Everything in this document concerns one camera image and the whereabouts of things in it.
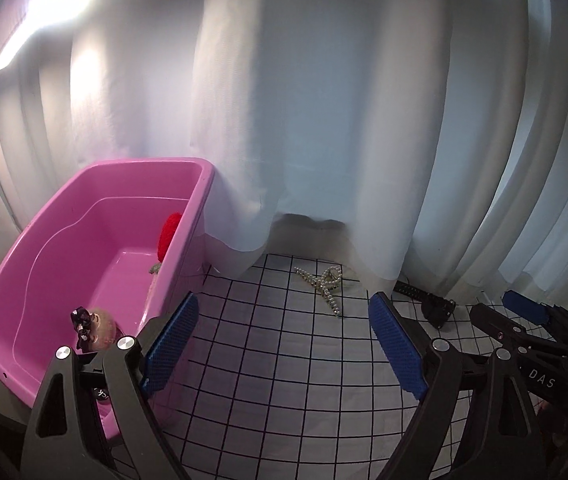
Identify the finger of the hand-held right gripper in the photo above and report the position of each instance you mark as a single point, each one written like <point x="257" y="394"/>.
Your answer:
<point x="499" y="330"/>
<point x="524" y="305"/>

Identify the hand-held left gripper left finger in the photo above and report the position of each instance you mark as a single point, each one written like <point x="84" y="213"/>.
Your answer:
<point x="171" y="345"/>

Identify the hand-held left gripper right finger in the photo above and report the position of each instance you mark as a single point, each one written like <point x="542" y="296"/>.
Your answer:
<point x="396" y="345"/>

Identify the beige sloth plush scrunchie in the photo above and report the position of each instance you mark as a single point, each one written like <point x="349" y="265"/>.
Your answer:
<point x="106" y="330"/>

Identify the pink strawberry plush headband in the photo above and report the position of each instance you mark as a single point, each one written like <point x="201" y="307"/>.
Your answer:
<point x="168" y="235"/>

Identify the pink plastic tub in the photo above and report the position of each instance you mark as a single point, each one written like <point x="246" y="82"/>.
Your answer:
<point x="113" y="220"/>

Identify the black wrist watch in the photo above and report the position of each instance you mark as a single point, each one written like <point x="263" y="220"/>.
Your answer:
<point x="436" y="312"/>

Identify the pearl hair clip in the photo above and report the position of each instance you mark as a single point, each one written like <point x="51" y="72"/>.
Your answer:
<point x="331" y="302"/>

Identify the white black-grid tablecloth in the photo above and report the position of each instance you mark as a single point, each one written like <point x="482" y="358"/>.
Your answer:
<point x="289" y="370"/>

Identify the white sheer curtain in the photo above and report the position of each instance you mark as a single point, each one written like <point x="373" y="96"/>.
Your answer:
<point x="314" y="110"/>

